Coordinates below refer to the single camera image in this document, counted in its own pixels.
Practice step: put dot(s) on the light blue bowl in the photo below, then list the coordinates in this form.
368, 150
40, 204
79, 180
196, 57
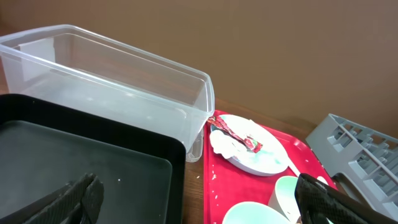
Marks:
252, 214

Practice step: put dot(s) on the grey dishwasher rack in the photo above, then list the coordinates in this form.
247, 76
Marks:
365, 157

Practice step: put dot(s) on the black food waste tray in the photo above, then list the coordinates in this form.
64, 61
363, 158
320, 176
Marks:
45, 146

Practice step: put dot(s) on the white napkin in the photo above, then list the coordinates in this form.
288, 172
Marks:
225, 145

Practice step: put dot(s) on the clear plastic waste bin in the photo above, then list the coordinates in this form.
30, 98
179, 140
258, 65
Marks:
77, 68

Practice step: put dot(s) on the red serving tray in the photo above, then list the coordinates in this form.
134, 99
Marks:
230, 191

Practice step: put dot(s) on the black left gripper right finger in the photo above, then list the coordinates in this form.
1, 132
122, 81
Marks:
318, 203

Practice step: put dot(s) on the white plastic spoon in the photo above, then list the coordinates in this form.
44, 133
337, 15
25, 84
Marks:
293, 169

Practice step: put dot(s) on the red snack wrapper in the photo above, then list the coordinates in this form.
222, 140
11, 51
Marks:
252, 144

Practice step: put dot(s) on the light blue plate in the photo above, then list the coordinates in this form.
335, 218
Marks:
270, 160

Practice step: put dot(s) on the green bowl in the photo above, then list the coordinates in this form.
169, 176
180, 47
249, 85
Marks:
283, 198

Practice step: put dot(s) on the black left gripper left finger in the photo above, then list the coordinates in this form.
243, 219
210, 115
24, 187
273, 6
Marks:
77, 202

